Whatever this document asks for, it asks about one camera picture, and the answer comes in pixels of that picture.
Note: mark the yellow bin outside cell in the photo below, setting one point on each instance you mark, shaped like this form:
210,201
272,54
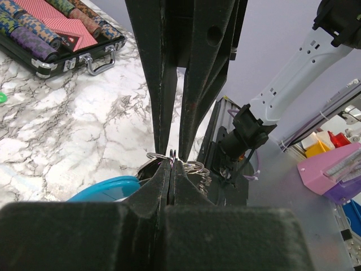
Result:
316,149

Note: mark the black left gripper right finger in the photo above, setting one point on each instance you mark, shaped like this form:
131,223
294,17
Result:
201,236

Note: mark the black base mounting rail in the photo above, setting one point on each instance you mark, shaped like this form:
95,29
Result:
226,184

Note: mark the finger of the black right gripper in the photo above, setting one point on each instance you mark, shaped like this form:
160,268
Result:
151,27
216,26

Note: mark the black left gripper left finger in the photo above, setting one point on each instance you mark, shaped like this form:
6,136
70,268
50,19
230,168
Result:
86,235

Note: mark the key with green tag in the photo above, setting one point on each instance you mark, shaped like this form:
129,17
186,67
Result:
3,97

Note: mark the black poker chip case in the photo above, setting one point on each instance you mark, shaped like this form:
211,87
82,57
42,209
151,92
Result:
34,53

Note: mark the pink playing card deck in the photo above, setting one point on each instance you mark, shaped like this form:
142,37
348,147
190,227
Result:
51,25

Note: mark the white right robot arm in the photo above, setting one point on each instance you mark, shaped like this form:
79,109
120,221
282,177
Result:
335,33

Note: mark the pink box outside cell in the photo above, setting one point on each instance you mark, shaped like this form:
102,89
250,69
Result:
334,174

